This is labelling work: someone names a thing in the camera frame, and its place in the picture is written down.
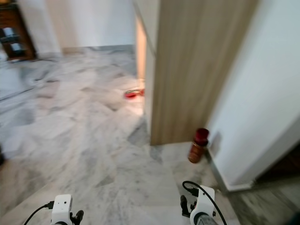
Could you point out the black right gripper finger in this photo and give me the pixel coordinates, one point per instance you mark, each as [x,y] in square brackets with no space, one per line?
[185,205]

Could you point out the red-capped brown bottle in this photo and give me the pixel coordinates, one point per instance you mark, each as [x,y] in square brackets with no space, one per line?
[198,147]

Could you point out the red bowl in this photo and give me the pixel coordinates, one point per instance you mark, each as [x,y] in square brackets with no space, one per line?
[132,93]

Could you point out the dark brown wooden cabinet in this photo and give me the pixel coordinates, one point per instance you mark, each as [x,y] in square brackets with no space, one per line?
[16,33]

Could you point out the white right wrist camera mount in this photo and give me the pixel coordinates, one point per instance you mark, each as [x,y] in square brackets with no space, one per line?
[204,201]

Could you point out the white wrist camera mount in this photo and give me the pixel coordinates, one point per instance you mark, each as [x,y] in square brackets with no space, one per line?
[204,201]
[62,207]

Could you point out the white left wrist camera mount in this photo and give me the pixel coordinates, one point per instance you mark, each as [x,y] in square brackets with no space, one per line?
[62,207]

